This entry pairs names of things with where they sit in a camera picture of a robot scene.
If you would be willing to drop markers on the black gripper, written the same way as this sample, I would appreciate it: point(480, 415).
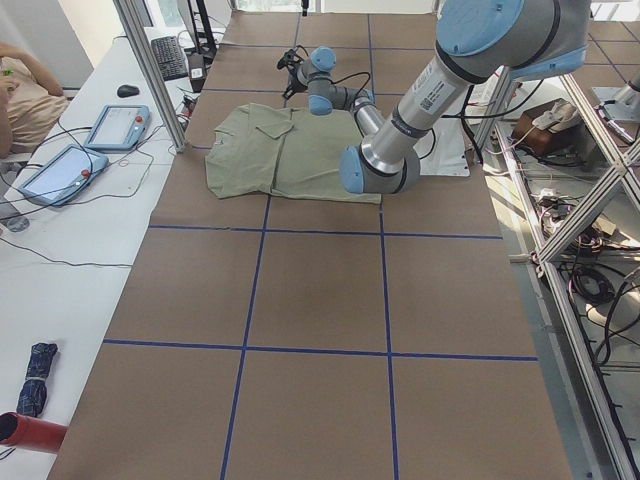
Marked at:
point(295, 81)

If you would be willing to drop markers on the green long-sleeve shirt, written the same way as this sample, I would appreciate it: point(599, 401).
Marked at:
point(286, 152)

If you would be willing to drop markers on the grey arm base joint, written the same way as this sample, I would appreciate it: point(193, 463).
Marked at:
point(619, 105)

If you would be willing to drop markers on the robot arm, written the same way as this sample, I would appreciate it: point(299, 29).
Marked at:
point(533, 39)

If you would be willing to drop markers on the black keyboard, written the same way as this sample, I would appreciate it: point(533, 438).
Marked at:
point(169, 57)

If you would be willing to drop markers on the black computer mouse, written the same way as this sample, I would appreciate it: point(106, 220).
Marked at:
point(126, 91)

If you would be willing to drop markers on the upper blue teach pendant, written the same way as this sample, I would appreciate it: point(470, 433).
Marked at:
point(118, 128)

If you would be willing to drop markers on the blue teach pendant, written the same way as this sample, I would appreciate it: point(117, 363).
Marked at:
point(118, 128)
point(63, 177)

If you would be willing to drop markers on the lower blue teach pendant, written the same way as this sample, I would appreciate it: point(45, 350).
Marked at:
point(63, 177)

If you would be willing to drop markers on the seated person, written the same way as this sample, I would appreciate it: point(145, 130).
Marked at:
point(32, 101)

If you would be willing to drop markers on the brown cardboard box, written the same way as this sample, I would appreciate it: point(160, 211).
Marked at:
point(547, 128)

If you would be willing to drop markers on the dark folded umbrella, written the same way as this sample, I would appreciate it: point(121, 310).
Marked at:
point(33, 395)

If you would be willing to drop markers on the red cylinder bottle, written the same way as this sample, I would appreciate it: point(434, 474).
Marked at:
point(31, 433)

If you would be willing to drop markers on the aluminium frame post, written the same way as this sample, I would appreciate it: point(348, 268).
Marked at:
point(140, 45)

